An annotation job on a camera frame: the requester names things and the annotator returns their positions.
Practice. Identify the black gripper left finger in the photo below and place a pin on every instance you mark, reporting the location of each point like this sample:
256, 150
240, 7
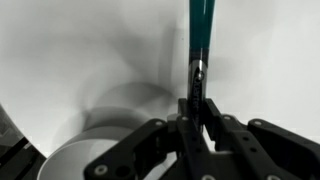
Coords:
134, 157

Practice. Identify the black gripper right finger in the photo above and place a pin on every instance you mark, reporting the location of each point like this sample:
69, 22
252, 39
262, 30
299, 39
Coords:
267, 151

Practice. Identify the teal marker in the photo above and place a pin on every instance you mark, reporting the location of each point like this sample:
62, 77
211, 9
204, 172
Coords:
200, 27

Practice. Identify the white bowl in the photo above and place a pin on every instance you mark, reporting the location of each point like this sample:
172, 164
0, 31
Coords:
104, 127

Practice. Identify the black rod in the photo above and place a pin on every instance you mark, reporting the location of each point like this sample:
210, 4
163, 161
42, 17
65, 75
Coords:
12, 151

